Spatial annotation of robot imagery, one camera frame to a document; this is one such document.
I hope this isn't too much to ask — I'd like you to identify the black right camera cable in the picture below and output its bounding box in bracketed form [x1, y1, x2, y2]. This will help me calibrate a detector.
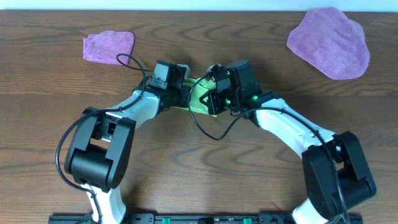
[187, 73, 351, 224]

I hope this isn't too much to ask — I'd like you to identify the black camera cable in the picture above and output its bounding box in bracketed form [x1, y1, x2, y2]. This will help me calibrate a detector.
[55, 53, 156, 224]
[187, 73, 351, 224]

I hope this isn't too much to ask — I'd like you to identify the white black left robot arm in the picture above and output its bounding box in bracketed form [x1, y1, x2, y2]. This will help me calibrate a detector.
[64, 60, 190, 223]

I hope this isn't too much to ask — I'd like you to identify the green microfiber cloth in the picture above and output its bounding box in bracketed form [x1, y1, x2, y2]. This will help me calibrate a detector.
[176, 78, 217, 117]

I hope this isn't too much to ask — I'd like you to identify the black left camera cable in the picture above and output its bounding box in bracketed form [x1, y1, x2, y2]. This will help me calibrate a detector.
[55, 53, 156, 224]

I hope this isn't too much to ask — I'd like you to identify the large purple cloth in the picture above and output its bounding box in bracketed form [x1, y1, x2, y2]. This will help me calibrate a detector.
[287, 7, 370, 80]

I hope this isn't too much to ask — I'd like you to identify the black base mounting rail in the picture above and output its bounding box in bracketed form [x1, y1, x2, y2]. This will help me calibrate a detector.
[48, 213, 364, 224]

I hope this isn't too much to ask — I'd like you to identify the small folded purple cloth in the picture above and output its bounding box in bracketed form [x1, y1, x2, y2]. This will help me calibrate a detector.
[83, 30, 135, 65]

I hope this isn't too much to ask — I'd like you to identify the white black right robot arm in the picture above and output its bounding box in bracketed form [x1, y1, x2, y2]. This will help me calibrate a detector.
[199, 60, 377, 223]

